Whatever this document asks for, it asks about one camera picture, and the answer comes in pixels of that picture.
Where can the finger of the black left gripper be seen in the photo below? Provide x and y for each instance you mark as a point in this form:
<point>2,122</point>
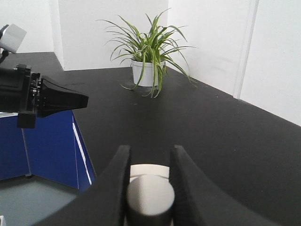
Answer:
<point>55,98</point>

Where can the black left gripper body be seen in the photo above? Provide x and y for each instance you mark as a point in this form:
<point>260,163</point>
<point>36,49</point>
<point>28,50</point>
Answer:
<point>19,93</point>

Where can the blue lab cabinets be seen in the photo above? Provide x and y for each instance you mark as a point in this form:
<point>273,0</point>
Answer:
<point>53,150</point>

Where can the glass jar with white lid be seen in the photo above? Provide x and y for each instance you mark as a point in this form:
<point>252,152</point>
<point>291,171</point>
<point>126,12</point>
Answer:
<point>150,196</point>

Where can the white plant pot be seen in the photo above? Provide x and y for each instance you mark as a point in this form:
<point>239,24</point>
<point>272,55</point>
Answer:
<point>143,75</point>

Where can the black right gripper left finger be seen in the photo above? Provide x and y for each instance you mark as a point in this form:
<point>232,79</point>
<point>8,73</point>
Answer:
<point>104,202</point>

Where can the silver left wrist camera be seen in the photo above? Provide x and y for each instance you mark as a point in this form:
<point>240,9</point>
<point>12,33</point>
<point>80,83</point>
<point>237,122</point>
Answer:
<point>11,37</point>

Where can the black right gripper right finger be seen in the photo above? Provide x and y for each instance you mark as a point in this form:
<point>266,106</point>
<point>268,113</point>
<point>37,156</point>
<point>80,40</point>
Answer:
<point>200,202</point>

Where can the green spider plant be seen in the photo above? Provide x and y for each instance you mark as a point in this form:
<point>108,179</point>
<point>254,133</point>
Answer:
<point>154,46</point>

